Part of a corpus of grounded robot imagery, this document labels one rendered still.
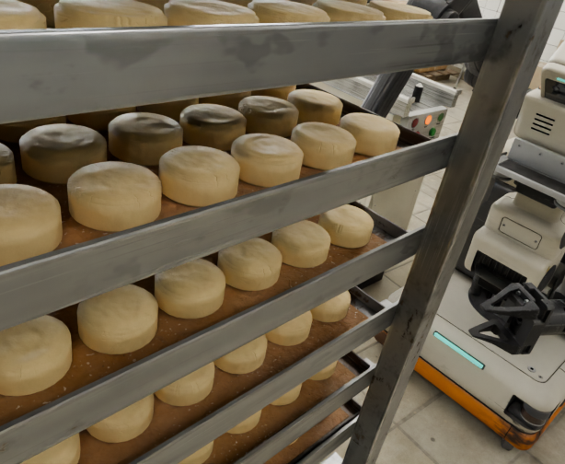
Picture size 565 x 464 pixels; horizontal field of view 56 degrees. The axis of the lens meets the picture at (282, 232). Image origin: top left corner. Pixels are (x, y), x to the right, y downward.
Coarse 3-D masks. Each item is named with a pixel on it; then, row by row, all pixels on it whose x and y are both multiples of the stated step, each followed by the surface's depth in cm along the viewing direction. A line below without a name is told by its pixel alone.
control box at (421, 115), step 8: (416, 112) 182; (424, 112) 183; (432, 112) 186; (440, 112) 189; (400, 120) 180; (408, 120) 178; (424, 120) 185; (432, 120) 189; (408, 128) 180; (416, 128) 184; (424, 128) 188; (440, 128) 195; (432, 136) 195
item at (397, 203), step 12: (312, 84) 200; (324, 84) 195; (348, 96) 188; (408, 96) 197; (420, 96) 191; (420, 108) 187; (396, 120) 178; (420, 180) 212; (384, 192) 197; (396, 192) 203; (408, 192) 210; (372, 204) 196; (384, 204) 202; (396, 204) 208; (408, 204) 215; (384, 216) 206; (396, 216) 213; (408, 216) 221; (360, 288) 231
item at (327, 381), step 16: (336, 368) 59; (304, 384) 57; (320, 384) 57; (336, 384) 58; (288, 400) 54; (304, 400) 55; (320, 400) 55; (256, 416) 50; (272, 416) 53; (288, 416) 53; (240, 432) 50; (256, 432) 51; (272, 432) 51; (208, 448) 47; (224, 448) 49; (240, 448) 49
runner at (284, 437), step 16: (368, 368) 57; (352, 384) 55; (368, 384) 58; (336, 400) 54; (304, 416) 50; (320, 416) 53; (288, 432) 49; (304, 432) 52; (256, 448) 46; (272, 448) 49
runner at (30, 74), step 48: (0, 48) 17; (48, 48) 18; (96, 48) 19; (144, 48) 20; (192, 48) 22; (240, 48) 23; (288, 48) 25; (336, 48) 28; (384, 48) 31; (432, 48) 34; (480, 48) 39; (0, 96) 18; (48, 96) 19; (96, 96) 20; (144, 96) 21; (192, 96) 23
